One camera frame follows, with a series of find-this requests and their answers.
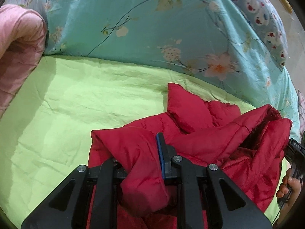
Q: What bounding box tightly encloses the light green blanket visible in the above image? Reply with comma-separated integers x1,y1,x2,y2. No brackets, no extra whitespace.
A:
0,55,290,229

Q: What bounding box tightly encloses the pink quilt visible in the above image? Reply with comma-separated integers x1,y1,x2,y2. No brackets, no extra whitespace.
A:
0,4,47,121

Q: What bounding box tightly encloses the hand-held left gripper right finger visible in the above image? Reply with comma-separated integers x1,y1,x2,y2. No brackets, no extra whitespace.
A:
155,132,273,229

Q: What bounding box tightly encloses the red quilted jacket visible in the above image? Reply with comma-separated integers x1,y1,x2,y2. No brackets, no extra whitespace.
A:
86,82,293,229

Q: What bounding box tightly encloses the plaid cloth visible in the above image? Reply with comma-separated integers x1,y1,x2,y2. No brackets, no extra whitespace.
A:
297,89,305,135

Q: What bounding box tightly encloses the teal floral quilt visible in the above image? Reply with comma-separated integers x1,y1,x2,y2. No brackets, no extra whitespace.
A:
28,0,299,134

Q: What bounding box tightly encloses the person's right hand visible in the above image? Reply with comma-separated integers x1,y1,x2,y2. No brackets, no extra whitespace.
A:
276,168,303,206

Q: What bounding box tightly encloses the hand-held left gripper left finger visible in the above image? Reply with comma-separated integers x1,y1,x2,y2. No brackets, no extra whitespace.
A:
21,157,120,229

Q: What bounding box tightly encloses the cartoon print pillow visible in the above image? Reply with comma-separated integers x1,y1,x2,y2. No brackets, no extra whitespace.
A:
210,0,289,69

